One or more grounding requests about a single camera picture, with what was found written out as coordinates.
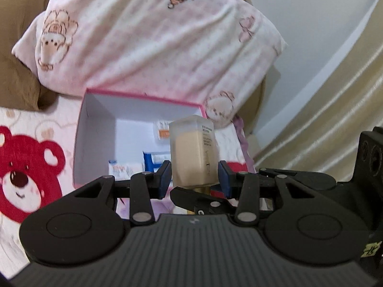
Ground blue wet wipes packet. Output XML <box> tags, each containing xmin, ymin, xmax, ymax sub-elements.
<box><xmin>143</xmin><ymin>151</ymin><xmax>172</xmax><ymax>171</ymax></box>

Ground pink cartoon print pillow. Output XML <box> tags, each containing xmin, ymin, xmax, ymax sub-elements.
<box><xmin>12</xmin><ymin>0</ymin><xmax>288</xmax><ymax>129</ymax></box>

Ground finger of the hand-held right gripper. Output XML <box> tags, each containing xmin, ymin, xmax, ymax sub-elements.
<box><xmin>170</xmin><ymin>186</ymin><xmax>239</xmax><ymax>216</ymax></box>
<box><xmin>259</xmin><ymin>167</ymin><xmax>337</xmax><ymax>195</ymax></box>

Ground beige foundation bottle gold cap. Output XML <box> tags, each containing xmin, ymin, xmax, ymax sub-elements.
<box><xmin>169</xmin><ymin>115</ymin><xmax>218</xmax><ymax>192</ymax></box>

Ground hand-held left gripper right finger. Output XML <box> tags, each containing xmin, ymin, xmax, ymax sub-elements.
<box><xmin>218</xmin><ymin>161</ymin><xmax>327</xmax><ymax>225</ymax></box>

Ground brown pillow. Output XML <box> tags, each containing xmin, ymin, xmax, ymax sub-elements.
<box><xmin>0</xmin><ymin>0</ymin><xmax>60</xmax><ymax>111</ymax></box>

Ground clear plastic box orange label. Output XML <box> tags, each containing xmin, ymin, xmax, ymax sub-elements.
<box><xmin>153</xmin><ymin>120</ymin><xmax>172</xmax><ymax>144</ymax></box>

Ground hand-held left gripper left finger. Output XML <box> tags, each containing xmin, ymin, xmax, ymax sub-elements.
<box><xmin>60</xmin><ymin>161</ymin><xmax>172</xmax><ymax>226</ymax></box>

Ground gold satin curtain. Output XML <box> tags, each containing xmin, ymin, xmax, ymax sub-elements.
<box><xmin>253</xmin><ymin>0</ymin><xmax>383</xmax><ymax>180</ymax></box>

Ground purple plush toy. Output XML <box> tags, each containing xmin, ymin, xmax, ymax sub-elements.
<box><xmin>118</xmin><ymin>199</ymin><xmax>195</xmax><ymax>219</ymax></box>

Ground white tissue packet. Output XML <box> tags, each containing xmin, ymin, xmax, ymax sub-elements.
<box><xmin>108</xmin><ymin>159</ymin><xmax>144</xmax><ymax>181</ymax></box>

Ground pink cardboard box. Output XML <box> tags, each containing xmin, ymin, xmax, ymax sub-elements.
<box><xmin>73</xmin><ymin>88</ymin><xmax>208</xmax><ymax>189</ymax></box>

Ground red bear printed blanket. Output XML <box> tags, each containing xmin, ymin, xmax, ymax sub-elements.
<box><xmin>0</xmin><ymin>105</ymin><xmax>258</xmax><ymax>278</ymax></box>

